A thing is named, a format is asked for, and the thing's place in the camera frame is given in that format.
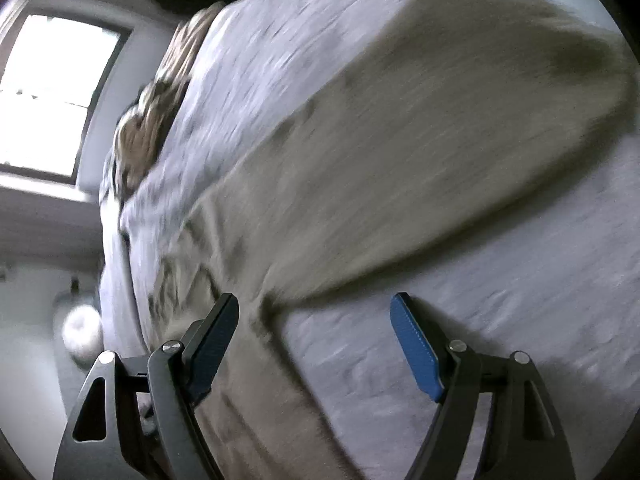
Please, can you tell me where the brown patterned blanket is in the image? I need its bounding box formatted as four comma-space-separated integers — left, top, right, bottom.
102, 2, 226, 196

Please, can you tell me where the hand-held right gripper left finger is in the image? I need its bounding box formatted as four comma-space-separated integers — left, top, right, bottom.
52, 292, 241, 480

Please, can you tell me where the grey bed blanket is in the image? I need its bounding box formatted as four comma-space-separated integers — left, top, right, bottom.
97, 0, 640, 480

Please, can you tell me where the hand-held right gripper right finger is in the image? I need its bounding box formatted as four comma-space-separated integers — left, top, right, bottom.
390, 292, 578, 480

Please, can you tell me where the beige garment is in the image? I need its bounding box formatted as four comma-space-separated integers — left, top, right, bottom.
145, 0, 632, 480

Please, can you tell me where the white round fluffy cushion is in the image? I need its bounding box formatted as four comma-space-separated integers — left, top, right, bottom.
61, 304, 104, 362

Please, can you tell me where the window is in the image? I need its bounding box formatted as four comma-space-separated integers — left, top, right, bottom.
0, 12, 135, 182

